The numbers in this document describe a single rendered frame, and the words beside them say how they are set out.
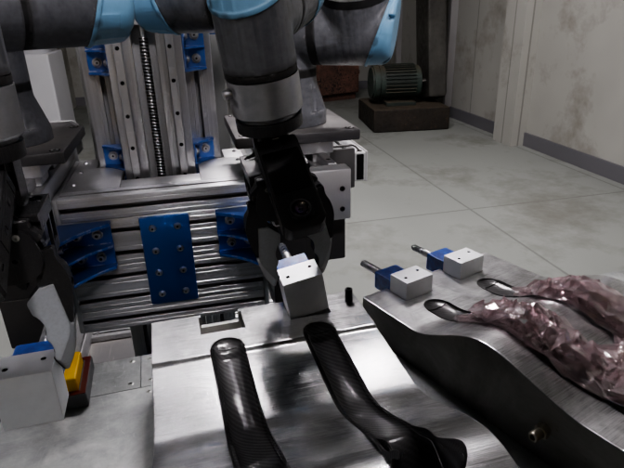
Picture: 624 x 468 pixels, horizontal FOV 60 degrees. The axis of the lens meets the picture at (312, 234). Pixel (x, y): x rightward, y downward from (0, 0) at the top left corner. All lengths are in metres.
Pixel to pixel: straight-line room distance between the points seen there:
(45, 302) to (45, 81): 5.75
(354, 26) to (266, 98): 0.42
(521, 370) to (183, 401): 0.35
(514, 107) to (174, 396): 4.87
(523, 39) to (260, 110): 4.72
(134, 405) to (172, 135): 0.56
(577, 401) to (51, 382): 0.50
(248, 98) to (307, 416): 0.31
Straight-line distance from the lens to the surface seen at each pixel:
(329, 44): 0.96
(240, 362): 0.62
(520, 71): 5.23
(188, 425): 0.55
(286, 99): 0.55
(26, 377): 0.54
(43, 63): 6.21
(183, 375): 0.60
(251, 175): 0.60
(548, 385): 0.62
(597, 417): 0.61
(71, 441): 0.70
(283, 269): 0.67
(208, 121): 1.17
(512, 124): 5.30
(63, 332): 0.53
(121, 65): 1.07
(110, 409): 0.73
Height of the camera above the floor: 1.24
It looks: 23 degrees down
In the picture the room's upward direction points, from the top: 2 degrees counter-clockwise
